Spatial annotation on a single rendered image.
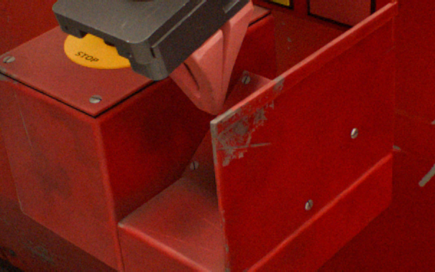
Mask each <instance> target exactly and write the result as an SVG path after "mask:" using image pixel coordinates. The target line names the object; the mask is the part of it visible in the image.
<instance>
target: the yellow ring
mask: <svg viewBox="0 0 435 272"><path fill-rule="evenodd" d="M64 48H65V54H66V55H67V56H68V57H69V58H70V59H71V60H72V61H74V62H76V63H78V64H81V65H84V66H88V67H89V68H98V69H117V68H124V67H129V66H131V65H130V63H129V60H128V59H126V58H123V57H120V56H118V52H117V51H116V48H115V47H112V46H108V45H105V44H104V41H103V40H102V39H101V38H99V37H97V36H94V35H91V34H89V33H88V34H87V35H86V36H85V37H84V38H83V39H82V40H81V39H78V38H76V37H75V36H73V35H68V38H67V39H66V41H65V44H64Z"/></svg>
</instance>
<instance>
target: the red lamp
mask: <svg viewBox="0 0 435 272"><path fill-rule="evenodd" d="M310 13H311V14H315V15H318V16H320V17H325V18H327V19H332V20H334V21H338V22H342V24H346V25H349V26H352V27H355V26H356V25H358V24H359V23H360V22H362V20H364V19H366V18H367V17H369V16H370V0H310Z"/></svg>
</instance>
